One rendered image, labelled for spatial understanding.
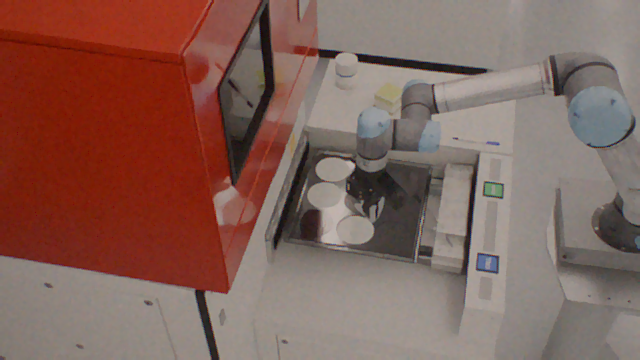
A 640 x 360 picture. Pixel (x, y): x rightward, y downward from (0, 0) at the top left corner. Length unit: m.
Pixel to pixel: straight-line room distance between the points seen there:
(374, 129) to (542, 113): 2.29
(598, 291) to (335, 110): 0.92
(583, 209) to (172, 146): 1.33
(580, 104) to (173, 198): 0.85
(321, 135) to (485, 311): 0.77
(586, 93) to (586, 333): 1.03
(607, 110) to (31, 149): 1.11
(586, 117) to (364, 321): 0.76
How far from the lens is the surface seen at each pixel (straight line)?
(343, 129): 2.15
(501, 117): 2.25
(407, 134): 1.62
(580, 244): 2.05
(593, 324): 2.37
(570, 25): 4.50
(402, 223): 1.98
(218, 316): 1.58
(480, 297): 1.79
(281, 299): 1.92
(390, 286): 1.95
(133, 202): 1.31
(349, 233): 1.95
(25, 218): 1.49
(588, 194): 2.19
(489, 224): 1.94
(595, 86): 1.59
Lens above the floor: 2.41
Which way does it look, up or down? 47 degrees down
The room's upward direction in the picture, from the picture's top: 1 degrees counter-clockwise
